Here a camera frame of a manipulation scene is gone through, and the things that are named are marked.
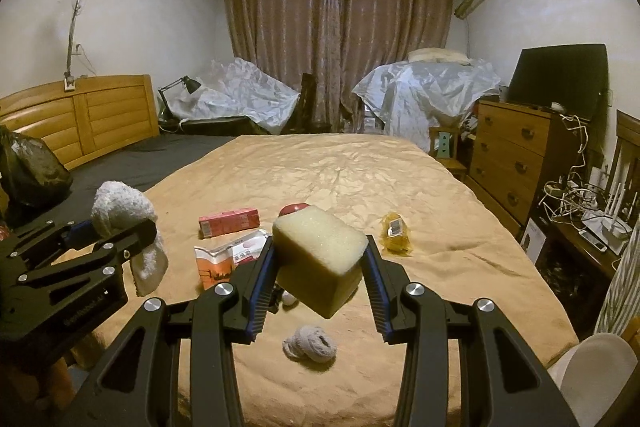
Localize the grey rolled sock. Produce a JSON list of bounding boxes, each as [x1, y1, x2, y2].
[[282, 326, 336, 364]]

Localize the black television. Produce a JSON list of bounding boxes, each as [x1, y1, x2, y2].
[[506, 43, 610, 120]]

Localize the tangle of white cables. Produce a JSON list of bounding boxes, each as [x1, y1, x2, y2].
[[537, 112, 601, 228]]

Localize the brown curtain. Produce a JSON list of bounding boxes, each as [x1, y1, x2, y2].
[[220, 0, 458, 135]]

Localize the clear plastic cover sheet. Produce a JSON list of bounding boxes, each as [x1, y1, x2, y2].
[[165, 58, 301, 135], [351, 58, 501, 148]]

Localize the white plastic bin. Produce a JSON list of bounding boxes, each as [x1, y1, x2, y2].
[[549, 332, 626, 427]]

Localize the pink carton box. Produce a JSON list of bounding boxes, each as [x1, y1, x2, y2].
[[198, 208, 262, 239]]

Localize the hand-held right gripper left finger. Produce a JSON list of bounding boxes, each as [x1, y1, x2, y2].
[[60, 237, 281, 427]]

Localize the cream pillow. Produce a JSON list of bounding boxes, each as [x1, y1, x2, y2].
[[407, 48, 472, 64]]

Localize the white flat device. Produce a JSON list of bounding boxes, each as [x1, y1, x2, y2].
[[580, 229, 608, 253]]

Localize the wooden dresser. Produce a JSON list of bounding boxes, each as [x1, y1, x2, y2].
[[470, 101, 563, 238]]

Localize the beige wall-mounted box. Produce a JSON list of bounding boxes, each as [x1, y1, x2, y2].
[[454, 0, 491, 18]]

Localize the small wooden chair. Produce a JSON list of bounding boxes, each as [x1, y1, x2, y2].
[[429, 126, 468, 180]]

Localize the wall power cable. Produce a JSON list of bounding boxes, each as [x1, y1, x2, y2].
[[62, 0, 151, 90]]

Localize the white cardboard box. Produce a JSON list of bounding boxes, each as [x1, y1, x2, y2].
[[520, 217, 546, 265]]

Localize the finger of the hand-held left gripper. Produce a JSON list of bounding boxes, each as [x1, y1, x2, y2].
[[0, 218, 101, 279], [15, 220, 159, 304]]

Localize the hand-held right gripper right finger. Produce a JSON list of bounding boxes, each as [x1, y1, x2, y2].
[[357, 234, 576, 427]]

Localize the yellow sponge block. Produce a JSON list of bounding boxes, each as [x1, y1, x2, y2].
[[271, 206, 368, 320]]

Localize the white router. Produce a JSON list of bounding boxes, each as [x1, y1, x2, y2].
[[597, 167, 638, 248]]

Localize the grey striped cloth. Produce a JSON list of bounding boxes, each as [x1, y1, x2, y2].
[[595, 217, 640, 338]]

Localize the orange and white snack packet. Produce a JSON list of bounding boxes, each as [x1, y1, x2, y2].
[[194, 229, 271, 293]]

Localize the wooden headboard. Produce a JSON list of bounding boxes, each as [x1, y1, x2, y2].
[[0, 74, 161, 170]]

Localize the black desk lamp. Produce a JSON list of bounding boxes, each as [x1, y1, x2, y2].
[[158, 76, 202, 128]]

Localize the white fluffy cloth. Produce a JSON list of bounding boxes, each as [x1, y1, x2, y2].
[[91, 181, 169, 298]]

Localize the dark wooden chair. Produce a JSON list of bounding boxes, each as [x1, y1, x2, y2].
[[295, 73, 333, 135]]

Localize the yellow plastic wrapper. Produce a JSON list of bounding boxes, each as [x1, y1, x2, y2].
[[380, 212, 415, 256]]

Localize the dark wooden table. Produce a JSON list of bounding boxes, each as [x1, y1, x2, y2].
[[540, 207, 621, 323]]

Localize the black plastic bag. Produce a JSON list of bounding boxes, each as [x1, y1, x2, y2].
[[0, 124, 73, 228]]

